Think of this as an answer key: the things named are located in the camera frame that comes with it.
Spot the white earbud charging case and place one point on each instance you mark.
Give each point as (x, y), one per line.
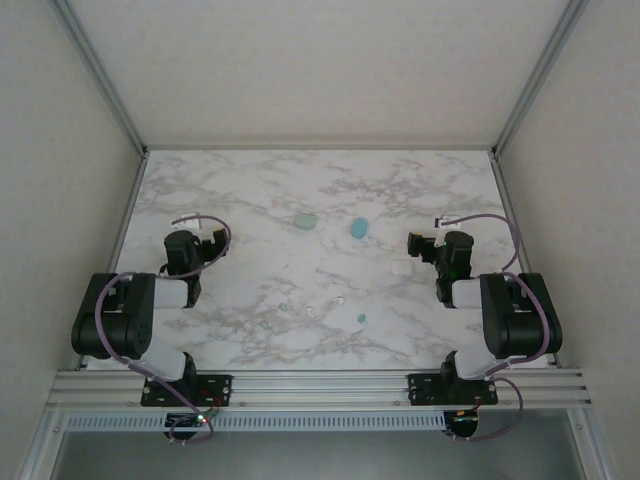
(402, 267)

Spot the blue earbud charging case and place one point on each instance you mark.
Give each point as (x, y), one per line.
(358, 228)

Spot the green earbud charging case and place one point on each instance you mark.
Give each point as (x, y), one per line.
(304, 222)

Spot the blue earbud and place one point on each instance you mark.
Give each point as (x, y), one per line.
(361, 318)

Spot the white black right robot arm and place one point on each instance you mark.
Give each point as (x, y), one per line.
(525, 320)

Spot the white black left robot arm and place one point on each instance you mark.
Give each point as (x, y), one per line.
(120, 320)

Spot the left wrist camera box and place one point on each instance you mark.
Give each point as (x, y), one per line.
(186, 221)

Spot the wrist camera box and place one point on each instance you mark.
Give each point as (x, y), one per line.
(445, 222)
(186, 221)

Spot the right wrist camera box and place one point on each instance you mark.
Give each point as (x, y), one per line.
(445, 222)

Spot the aluminium table side rail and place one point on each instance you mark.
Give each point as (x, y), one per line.
(506, 190)
(131, 195)

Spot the aluminium frame crossbar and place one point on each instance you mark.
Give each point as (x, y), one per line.
(320, 147)

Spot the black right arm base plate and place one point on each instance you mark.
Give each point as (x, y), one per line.
(425, 392)

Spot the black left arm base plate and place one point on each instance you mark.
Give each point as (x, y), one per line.
(217, 395)

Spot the aluminium mounting rail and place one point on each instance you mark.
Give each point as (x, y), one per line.
(320, 390)

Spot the aluminium frame post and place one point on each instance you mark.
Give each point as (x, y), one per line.
(592, 445)
(102, 80)
(37, 450)
(536, 80)

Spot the aluminium lower frame post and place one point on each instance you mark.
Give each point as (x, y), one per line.
(37, 450)
(592, 445)

